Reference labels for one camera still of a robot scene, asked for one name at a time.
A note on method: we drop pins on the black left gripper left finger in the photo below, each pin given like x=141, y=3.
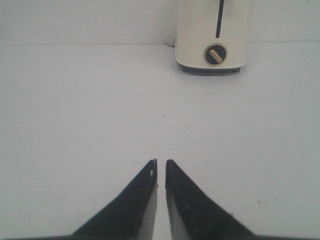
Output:
x=126, y=214

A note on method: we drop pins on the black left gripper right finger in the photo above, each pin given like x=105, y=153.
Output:
x=192, y=213

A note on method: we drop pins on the white toaster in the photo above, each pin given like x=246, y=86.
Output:
x=212, y=36

